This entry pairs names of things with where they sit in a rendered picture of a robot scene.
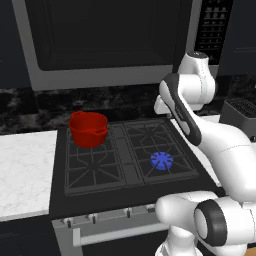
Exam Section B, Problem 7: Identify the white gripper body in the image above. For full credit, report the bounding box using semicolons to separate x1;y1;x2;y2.
153;94;175;116

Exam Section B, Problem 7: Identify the blue burner flame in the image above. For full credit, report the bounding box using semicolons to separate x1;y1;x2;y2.
150;151;175;171

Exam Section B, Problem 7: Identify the black gas stove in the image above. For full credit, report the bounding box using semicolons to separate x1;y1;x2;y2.
49;116;228;256

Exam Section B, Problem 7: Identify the grey microwave oven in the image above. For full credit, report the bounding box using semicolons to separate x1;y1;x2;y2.
11;0;235;92

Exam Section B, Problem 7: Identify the dark grey toaster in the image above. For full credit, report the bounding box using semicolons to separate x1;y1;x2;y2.
219;97;256;135

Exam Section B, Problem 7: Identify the dark microwave door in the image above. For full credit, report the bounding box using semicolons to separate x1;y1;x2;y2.
24;0;194;72

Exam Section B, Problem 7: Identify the dark oven door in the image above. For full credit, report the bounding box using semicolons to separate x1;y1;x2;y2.
71;227;172;256

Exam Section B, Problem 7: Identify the dark base cupboard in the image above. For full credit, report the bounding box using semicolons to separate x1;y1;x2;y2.
0;218;62;256

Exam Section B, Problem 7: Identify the red pot with handles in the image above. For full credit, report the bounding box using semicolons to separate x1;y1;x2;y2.
67;110;110;150

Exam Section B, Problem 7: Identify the dark wall cupboard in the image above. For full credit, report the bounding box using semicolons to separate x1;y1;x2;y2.
0;0;33;90
218;0;256;78

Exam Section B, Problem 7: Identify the silver oven door handle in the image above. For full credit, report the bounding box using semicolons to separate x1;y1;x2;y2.
72;221;170;248

